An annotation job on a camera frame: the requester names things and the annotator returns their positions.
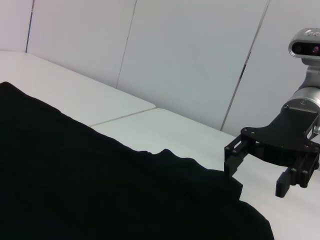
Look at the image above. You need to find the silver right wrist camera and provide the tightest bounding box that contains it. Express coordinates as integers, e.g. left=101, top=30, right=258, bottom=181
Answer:
left=288, top=27, right=320, bottom=88

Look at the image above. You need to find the black shirt with FREE print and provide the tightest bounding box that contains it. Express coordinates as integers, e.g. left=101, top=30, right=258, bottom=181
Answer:
left=0, top=81, right=275, bottom=240

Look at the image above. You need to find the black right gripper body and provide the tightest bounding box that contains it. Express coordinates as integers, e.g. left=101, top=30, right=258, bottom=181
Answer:
left=240, top=107, right=320, bottom=168

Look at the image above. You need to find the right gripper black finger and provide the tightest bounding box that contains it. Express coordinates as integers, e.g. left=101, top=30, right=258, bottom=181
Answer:
left=224, top=136, right=257, bottom=182
left=275, top=152, right=320, bottom=198

